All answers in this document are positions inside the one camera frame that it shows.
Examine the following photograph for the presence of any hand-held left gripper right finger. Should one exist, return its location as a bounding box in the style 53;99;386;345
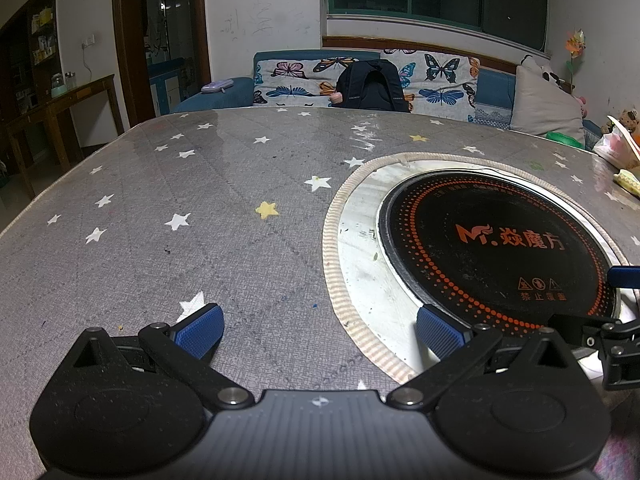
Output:
387;305;571;409

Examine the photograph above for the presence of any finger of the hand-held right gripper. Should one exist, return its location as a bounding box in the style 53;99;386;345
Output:
606;266;640;290
549;311;640;391

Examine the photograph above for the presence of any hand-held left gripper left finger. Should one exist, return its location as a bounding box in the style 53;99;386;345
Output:
72;304;256;409

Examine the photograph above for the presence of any grey star tablecloth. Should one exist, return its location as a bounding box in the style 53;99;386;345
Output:
0;107;640;480

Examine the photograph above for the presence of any black round induction cooker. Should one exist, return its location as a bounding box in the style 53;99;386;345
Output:
376;167;621;342

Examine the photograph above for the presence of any white plastic bag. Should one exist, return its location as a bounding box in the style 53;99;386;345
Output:
592;115;640;170

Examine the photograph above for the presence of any grey pillow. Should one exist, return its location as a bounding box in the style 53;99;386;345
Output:
510;64;587;148

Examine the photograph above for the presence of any panda plush toy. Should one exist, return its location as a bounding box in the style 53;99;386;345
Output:
520;55;573;95

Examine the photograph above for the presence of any blue sofa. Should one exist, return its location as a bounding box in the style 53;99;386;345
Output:
172;50;601;137

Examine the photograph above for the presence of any paper flower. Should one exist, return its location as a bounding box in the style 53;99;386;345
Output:
565;29;587;96

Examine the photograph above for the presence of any black backpack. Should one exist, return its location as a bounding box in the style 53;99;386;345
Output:
334;59;410;113

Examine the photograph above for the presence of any wooden side table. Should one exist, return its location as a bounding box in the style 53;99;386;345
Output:
5;74;125;196

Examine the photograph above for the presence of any butterfly print sofa cover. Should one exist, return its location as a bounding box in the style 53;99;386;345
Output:
252;49;481;118

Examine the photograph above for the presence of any wooden door frame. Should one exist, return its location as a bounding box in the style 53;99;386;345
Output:
111;0;211;127

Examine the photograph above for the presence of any wall shelf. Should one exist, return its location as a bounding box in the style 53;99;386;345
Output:
0;0;63;122

